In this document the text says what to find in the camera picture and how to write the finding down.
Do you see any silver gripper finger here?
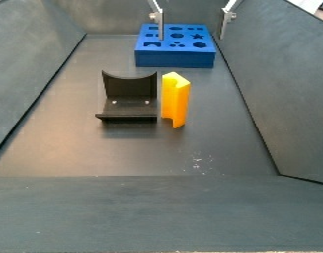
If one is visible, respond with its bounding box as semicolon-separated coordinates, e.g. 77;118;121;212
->
148;0;163;30
219;0;237;39

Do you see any blue shape sorter board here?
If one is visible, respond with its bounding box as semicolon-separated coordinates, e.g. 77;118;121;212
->
134;24;216;68

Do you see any yellow arch block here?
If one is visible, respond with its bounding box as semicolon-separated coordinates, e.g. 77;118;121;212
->
161;72;189;128

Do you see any black curved holder stand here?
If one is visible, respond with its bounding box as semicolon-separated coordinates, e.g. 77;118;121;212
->
94;72;159;122

